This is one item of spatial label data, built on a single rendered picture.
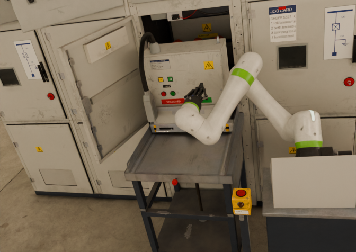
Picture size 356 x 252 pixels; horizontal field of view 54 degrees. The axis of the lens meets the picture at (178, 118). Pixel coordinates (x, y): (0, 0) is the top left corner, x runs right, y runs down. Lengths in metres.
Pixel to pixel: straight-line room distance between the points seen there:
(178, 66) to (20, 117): 1.60
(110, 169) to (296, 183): 1.75
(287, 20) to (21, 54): 1.87
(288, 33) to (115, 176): 1.81
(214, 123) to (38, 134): 1.89
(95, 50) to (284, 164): 1.20
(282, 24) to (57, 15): 1.29
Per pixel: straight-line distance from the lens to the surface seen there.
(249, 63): 1.76
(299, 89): 2.32
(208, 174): 1.90
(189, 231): 2.55
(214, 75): 2.04
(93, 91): 2.12
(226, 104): 1.67
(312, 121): 1.80
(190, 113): 1.60
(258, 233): 2.73
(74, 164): 3.18
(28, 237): 3.30
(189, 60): 2.04
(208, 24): 2.87
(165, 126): 2.27
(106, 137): 2.25
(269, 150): 2.56
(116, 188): 3.15
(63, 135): 3.04
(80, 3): 2.24
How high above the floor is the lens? 2.01
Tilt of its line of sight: 28 degrees down
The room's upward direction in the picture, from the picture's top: 11 degrees counter-clockwise
